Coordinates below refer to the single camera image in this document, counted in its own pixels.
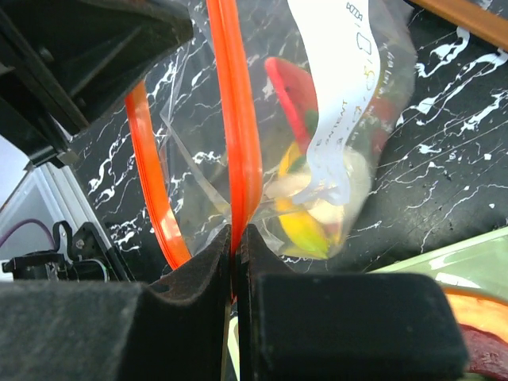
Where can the pale green perforated basket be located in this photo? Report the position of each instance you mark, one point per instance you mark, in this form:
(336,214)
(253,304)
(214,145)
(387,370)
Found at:
(476,263)

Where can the dark red toy sweet potato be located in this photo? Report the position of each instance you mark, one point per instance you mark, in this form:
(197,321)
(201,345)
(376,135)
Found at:
(487,353)

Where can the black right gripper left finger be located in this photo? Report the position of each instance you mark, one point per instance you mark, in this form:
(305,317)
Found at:
(172,329)

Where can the yellow toy banana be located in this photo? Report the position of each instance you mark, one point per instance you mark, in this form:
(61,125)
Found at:
(314,230)

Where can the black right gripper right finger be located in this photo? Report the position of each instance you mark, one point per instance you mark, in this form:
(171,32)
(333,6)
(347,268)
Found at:
(351,326)

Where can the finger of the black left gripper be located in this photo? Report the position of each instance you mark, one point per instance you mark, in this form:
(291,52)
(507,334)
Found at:
(65,64)

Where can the aluminium frame rail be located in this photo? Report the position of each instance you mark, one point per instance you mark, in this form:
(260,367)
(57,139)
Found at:
(49,194)

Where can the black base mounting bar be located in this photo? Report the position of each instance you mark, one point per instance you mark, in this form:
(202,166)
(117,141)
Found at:
(81,255)

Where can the red watermelon slice toy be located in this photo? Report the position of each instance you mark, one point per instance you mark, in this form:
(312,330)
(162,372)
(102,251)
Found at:
(296,94)

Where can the wooden shelf rack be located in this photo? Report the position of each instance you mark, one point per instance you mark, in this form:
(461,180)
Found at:
(467,15)

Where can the white toy mushroom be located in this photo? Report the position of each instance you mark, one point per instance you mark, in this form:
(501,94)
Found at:
(337,203)

